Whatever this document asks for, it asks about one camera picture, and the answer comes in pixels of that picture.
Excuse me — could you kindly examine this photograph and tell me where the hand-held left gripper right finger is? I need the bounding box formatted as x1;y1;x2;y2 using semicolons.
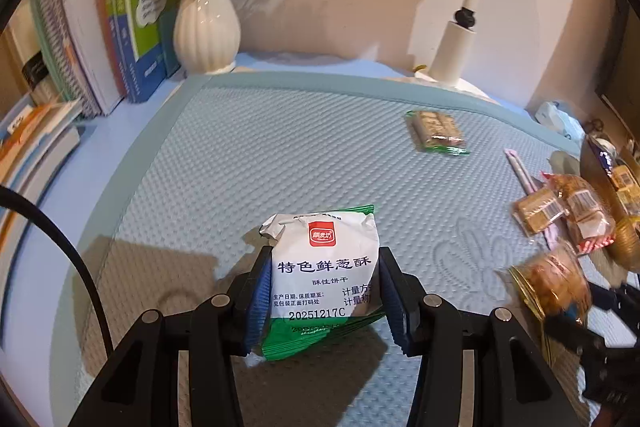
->
377;246;583;427

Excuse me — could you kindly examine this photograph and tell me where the red label cracker packet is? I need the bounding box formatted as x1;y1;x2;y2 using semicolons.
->
542;173;617;256

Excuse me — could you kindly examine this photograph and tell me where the light blue textured mat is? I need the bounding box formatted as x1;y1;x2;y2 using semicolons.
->
74;71;640;427

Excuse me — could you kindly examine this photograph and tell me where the gold-edged fried snack packet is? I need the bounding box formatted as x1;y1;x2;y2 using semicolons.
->
506;241;594;358

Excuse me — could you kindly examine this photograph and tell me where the purple white snack bag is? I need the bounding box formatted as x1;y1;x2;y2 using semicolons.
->
586;134;622;176

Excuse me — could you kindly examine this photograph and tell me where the pink stick packet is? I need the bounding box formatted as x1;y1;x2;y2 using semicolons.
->
504;148;557;253

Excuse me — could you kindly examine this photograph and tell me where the white lamp stand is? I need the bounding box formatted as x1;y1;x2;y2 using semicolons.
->
429;0;493;88

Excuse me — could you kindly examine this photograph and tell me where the green-edged biscuit packet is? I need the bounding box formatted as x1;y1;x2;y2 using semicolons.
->
404;108;472;157

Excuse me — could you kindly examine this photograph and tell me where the stack of lying books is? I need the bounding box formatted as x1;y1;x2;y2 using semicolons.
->
0;98;84;258

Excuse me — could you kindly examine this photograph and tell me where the black cable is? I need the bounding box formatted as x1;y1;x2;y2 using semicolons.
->
0;185;114;354

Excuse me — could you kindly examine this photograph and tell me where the dark wooden frame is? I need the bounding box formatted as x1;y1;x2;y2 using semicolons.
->
594;0;640;144

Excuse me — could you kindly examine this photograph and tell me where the row of upright books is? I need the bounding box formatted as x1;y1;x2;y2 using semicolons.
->
27;0;127;116

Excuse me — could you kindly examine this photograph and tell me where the brown wicker basket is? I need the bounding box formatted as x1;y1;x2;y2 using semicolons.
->
579;131;640;271

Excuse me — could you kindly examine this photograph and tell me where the white ribbed vase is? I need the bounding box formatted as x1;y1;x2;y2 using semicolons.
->
172;0;242;75

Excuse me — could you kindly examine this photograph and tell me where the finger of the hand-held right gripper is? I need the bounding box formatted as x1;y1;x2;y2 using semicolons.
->
542;313;617;354
586;281;640;315

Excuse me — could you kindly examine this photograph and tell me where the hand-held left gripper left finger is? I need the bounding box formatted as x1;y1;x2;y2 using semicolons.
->
67;244;274;427

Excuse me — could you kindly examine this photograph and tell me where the white plastic bag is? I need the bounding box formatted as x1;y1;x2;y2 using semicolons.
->
534;100;587;138

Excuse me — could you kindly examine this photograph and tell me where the white green biscuit packet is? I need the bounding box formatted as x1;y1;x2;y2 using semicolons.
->
245;204;388;363

